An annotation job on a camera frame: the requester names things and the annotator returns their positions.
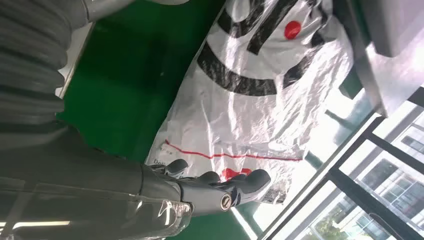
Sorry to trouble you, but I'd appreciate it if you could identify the green conveyor belt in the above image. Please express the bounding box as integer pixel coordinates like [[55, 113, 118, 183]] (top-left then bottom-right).
[[56, 0, 372, 240]]

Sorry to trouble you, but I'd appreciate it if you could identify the aluminium conveyor side rail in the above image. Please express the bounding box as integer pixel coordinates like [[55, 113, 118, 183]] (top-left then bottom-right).
[[332, 0, 388, 118], [55, 22, 96, 100]]

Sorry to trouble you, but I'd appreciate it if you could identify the black window frame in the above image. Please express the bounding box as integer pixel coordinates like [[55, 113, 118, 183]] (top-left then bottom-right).
[[261, 86, 424, 240]]

